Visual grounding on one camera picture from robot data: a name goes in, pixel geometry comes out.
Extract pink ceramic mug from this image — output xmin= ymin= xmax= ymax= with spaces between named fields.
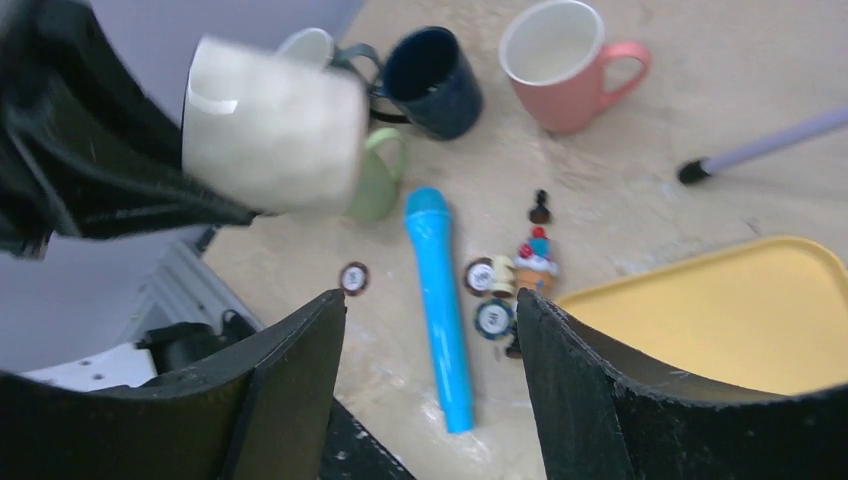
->
xmin=499 ymin=1 xmax=653 ymax=134

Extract grey ceramic mug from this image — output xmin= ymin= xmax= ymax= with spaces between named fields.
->
xmin=275 ymin=27 xmax=386 ymax=87

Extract green ceramic mug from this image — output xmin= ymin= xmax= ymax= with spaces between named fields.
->
xmin=344 ymin=127 xmax=409 ymax=221

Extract round brown white token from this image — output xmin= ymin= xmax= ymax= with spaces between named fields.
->
xmin=339 ymin=261 xmax=370 ymax=297

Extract round token lower right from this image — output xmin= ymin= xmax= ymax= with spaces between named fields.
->
xmin=473 ymin=298 xmax=515 ymax=340

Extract black chess pawn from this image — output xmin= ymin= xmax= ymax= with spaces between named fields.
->
xmin=528 ymin=189 xmax=551 ymax=225
xmin=504 ymin=335 xmax=523 ymax=359

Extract blue toy microphone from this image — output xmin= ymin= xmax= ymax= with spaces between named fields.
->
xmin=404 ymin=187 xmax=474 ymax=434

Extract yellow plastic tray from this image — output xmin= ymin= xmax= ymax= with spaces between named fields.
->
xmin=558 ymin=236 xmax=847 ymax=395

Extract cream mug black handle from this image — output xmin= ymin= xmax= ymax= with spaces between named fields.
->
xmin=182 ymin=36 xmax=367 ymax=215

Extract black chess pawn lower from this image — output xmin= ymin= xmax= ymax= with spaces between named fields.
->
xmin=504 ymin=335 xmax=523 ymax=359

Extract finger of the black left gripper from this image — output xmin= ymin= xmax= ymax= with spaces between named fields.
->
xmin=1 ymin=1 xmax=255 ymax=259

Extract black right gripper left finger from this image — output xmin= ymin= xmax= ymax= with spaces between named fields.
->
xmin=1 ymin=290 xmax=346 ymax=479

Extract black chess pawn upper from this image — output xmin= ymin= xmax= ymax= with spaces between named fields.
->
xmin=528 ymin=189 xmax=551 ymax=225

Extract cream chess piece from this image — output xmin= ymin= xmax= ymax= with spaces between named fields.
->
xmin=491 ymin=255 xmax=515 ymax=299

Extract dark blue ceramic mug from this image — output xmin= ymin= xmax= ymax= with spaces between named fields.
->
xmin=373 ymin=26 xmax=483 ymax=141

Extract lilac tripod stand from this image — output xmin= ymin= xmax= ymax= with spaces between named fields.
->
xmin=677 ymin=106 xmax=847 ymax=185

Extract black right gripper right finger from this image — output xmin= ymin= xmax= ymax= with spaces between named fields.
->
xmin=517 ymin=289 xmax=847 ymax=479

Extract round token upper left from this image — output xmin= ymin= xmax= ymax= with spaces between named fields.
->
xmin=462 ymin=257 xmax=494 ymax=297

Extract black table edge rail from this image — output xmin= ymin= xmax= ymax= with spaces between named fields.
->
xmin=318 ymin=398 xmax=415 ymax=480

